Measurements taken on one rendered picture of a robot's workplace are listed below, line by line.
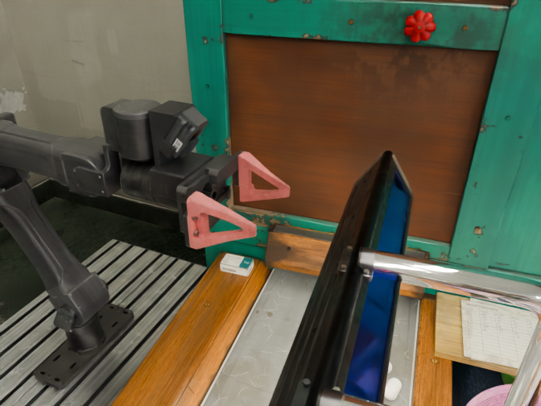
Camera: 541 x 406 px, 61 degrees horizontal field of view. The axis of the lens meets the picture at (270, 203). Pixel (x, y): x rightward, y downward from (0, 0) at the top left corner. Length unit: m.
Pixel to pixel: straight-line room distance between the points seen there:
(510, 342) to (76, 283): 0.73
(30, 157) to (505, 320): 0.80
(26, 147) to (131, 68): 1.53
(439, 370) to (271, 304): 0.32
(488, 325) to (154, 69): 1.70
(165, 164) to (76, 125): 2.06
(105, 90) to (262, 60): 1.64
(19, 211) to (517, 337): 0.84
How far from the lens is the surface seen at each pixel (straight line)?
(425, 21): 0.71
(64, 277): 0.85
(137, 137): 0.57
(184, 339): 0.81
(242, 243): 0.97
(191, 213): 0.51
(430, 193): 0.83
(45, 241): 0.85
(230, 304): 0.86
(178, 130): 0.54
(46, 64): 2.62
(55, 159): 0.68
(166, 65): 2.10
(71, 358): 0.96
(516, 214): 0.85
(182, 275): 1.11
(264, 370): 0.79
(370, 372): 0.37
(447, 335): 0.84
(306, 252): 0.87
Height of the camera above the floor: 1.35
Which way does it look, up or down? 31 degrees down
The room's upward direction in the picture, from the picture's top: straight up
